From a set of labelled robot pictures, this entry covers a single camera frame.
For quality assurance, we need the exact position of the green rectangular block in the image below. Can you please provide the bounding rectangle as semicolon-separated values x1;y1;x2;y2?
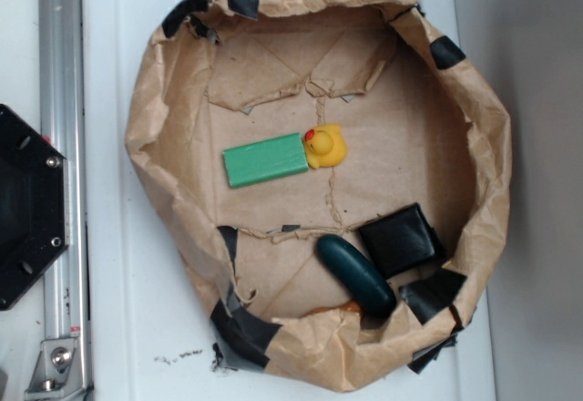
223;133;309;188

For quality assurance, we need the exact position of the dark green oval object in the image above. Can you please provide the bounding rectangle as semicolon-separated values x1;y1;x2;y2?
315;234;397;318

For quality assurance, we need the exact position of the orange object under paper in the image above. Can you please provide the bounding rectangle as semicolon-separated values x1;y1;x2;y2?
304;300;365;319

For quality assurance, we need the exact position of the black square block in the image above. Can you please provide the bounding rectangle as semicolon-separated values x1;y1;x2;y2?
357;203;446;279

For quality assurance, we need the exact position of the yellow rubber duck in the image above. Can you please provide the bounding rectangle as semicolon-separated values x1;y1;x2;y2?
303;124;348;170

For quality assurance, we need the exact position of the metal corner bracket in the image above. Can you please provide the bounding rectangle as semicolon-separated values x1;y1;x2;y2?
24;337;87;400

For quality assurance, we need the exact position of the brown paper bag bin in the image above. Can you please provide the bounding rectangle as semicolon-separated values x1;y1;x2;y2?
125;0;512;392

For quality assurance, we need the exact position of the aluminium extrusion rail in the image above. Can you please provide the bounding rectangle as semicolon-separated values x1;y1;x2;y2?
39;0;94;400

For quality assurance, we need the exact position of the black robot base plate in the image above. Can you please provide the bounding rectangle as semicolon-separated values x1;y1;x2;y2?
1;105;68;311

